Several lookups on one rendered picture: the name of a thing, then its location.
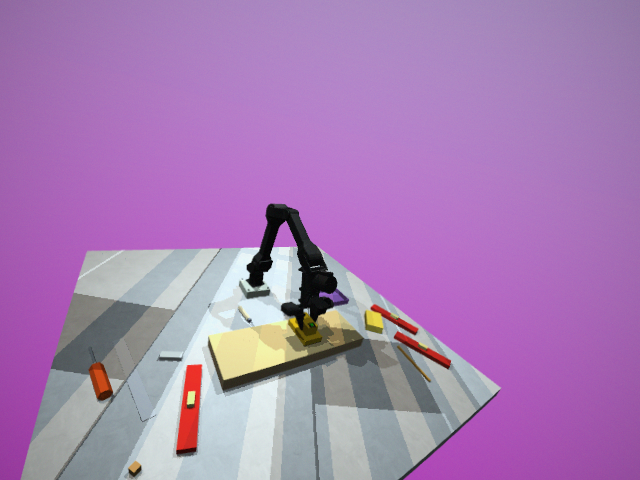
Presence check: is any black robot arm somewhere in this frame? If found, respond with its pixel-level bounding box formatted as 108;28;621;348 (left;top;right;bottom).
246;203;338;317

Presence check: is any small brown cube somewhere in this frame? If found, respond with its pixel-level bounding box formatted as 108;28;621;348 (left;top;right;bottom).
128;461;141;477

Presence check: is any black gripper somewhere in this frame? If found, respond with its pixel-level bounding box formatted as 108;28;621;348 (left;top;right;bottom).
281;286;320;330

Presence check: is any dark red long flat bar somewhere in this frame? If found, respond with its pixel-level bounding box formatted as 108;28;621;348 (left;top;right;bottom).
176;364;202;454
371;305;418;335
394;332;451;369

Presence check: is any tan flat rectangular panel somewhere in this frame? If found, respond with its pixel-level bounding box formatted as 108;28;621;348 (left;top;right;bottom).
208;311;364;390

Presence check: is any purple shallow tray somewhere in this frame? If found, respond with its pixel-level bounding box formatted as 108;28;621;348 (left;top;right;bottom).
319;288;349;307

